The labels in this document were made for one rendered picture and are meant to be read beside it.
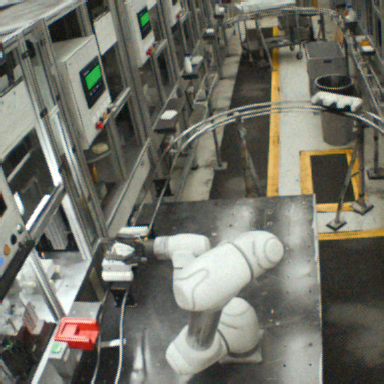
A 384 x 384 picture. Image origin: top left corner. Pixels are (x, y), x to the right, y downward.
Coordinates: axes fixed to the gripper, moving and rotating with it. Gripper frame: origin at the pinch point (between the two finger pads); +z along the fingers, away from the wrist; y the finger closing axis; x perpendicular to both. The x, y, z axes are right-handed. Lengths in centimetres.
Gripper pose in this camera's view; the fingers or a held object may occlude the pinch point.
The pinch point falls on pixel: (109, 249)
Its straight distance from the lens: 205.5
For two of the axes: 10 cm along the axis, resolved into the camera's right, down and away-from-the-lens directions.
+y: -1.7, -8.3, -5.4
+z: -9.7, 0.6, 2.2
